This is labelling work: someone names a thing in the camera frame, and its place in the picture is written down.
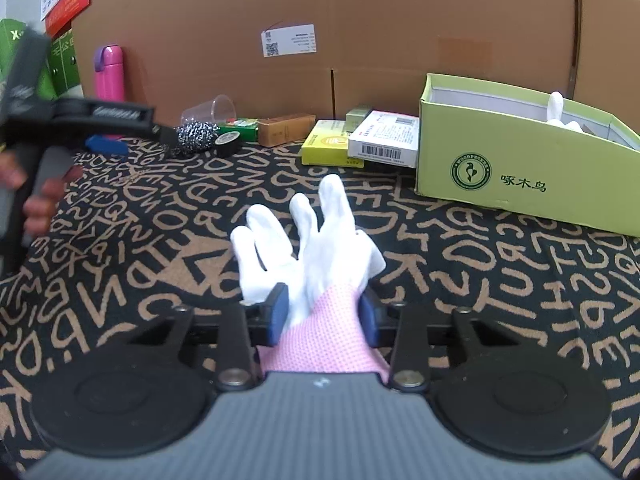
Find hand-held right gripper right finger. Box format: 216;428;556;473
357;290;521;392

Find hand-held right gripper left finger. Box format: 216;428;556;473
125;282;290;392

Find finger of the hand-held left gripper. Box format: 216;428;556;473
150;121;180;148
84;135;130;157

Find steel wool scrubber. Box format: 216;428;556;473
172;120;219;157

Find white glove with pink cuff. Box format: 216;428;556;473
230;174;392;382
545;91;599;136

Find green floral box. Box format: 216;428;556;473
220;117;261;142

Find small shiny green box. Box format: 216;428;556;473
345;105;374;132

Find light green shoe box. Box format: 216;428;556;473
414;73;640;239

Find person's left hand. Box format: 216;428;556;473
0;150;84;237

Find pink thermos bottle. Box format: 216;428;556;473
93;45;126;106

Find clear plastic cup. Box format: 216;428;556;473
180;94;237;127

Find green file box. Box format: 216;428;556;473
46;30;84;99

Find black tape roll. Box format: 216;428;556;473
215;131;245;159

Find green cardboard box white print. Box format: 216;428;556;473
0;18;52;104

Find brown small carton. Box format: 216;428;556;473
257;113;317;148

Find black letter-patterned mat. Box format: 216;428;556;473
0;132;640;480

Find white shipping label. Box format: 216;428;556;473
261;24;317;58

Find yellow flat box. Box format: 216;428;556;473
301;119;364;167

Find white box with barcode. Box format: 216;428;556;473
347;110;420;170

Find large cardboard sheet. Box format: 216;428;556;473
72;0;584;128
570;0;640;137

